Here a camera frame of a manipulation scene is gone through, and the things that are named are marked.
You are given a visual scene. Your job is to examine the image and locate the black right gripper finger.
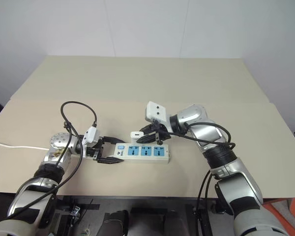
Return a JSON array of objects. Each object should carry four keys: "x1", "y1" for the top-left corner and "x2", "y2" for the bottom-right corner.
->
[
  {"x1": 138, "y1": 123, "x2": 155, "y2": 134},
  {"x1": 136, "y1": 132, "x2": 161, "y2": 145}
]

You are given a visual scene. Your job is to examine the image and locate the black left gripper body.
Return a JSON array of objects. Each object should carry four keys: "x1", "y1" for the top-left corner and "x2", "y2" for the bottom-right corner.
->
[{"x1": 86, "y1": 136, "x2": 106, "y2": 163}]

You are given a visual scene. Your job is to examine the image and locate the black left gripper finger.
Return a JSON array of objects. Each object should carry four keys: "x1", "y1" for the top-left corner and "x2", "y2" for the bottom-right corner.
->
[
  {"x1": 97, "y1": 156, "x2": 125, "y2": 165},
  {"x1": 102, "y1": 136, "x2": 126, "y2": 145}
]

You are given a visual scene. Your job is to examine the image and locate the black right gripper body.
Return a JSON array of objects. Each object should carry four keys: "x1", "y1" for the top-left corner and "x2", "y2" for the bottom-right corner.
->
[{"x1": 149, "y1": 120, "x2": 173, "y2": 142}]

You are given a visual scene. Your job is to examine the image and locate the white charger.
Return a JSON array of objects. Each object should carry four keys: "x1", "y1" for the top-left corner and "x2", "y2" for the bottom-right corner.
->
[{"x1": 130, "y1": 131, "x2": 145, "y2": 144}]

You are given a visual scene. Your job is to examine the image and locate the white power strip blue sockets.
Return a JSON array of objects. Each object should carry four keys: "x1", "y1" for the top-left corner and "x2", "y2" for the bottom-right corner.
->
[{"x1": 113, "y1": 142, "x2": 172, "y2": 165}]

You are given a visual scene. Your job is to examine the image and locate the dark rounded shape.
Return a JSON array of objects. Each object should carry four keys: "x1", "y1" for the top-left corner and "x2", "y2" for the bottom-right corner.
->
[{"x1": 103, "y1": 209, "x2": 130, "y2": 236}]

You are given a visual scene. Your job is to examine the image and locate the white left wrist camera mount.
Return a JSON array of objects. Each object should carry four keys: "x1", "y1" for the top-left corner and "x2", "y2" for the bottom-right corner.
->
[{"x1": 81, "y1": 126, "x2": 100, "y2": 158}]

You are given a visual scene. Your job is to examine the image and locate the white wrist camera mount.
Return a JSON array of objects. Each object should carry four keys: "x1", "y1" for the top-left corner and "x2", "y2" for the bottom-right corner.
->
[
  {"x1": 145, "y1": 101, "x2": 172, "y2": 130},
  {"x1": 81, "y1": 126, "x2": 100, "y2": 158}
]

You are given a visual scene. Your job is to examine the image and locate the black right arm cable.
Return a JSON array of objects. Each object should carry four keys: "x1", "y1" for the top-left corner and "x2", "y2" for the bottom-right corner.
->
[{"x1": 159, "y1": 122, "x2": 237, "y2": 236}]

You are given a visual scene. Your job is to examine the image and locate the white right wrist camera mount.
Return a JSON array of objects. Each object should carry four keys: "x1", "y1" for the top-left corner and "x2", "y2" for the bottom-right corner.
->
[{"x1": 145, "y1": 101, "x2": 172, "y2": 130}]

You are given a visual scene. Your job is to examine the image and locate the white power strip cord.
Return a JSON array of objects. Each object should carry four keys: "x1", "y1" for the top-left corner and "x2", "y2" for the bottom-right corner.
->
[{"x1": 0, "y1": 141, "x2": 51, "y2": 151}]

